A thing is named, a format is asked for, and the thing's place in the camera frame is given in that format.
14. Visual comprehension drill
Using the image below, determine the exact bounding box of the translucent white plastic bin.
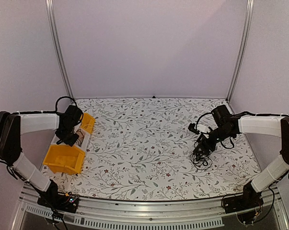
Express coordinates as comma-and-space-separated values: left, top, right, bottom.
51, 129, 90, 152

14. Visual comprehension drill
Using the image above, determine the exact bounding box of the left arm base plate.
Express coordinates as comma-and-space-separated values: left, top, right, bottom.
37, 192, 80, 213

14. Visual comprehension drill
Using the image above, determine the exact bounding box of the left aluminium frame post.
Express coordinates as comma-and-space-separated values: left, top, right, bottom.
45, 0, 74, 98

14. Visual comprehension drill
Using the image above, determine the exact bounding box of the yellow plastic bin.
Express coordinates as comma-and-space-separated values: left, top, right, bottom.
43, 145, 85, 175
81, 113, 95, 135

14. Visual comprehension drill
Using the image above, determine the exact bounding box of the tangled black cable bundle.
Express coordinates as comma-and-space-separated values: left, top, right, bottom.
189, 148, 213, 171

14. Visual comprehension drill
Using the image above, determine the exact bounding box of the aluminium front rail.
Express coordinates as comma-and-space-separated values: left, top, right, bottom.
12, 185, 289, 230

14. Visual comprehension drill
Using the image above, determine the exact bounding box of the right aluminium frame post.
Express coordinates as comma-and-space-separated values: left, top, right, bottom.
226, 0, 254, 104

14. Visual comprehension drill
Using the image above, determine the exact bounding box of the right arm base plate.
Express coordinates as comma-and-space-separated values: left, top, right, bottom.
221, 195, 264, 214

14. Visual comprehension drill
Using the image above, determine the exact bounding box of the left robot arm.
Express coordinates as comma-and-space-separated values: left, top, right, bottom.
0, 98, 83, 208

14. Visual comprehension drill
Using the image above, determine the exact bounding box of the yellow plastic bin far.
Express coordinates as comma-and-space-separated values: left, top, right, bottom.
81, 113, 95, 135

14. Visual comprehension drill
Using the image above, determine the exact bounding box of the aluminium frame post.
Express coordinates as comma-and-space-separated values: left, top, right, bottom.
45, 0, 74, 98
226, 0, 254, 104

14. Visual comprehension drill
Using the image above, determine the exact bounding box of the floral patterned table mat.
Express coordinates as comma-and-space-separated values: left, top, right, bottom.
42, 98, 260, 201

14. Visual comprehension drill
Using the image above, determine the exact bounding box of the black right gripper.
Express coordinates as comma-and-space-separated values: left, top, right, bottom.
193, 126, 233, 155

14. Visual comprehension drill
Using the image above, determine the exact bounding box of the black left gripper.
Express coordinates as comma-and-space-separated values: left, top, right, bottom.
55, 124, 79, 147

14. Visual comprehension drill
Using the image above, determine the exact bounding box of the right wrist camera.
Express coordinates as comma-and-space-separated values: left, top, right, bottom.
188, 123, 211, 135

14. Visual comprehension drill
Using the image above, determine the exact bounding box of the yellow plastic bin near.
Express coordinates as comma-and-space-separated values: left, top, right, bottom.
43, 145, 85, 175

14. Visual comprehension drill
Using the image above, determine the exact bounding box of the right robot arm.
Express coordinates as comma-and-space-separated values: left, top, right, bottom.
188, 105, 289, 211

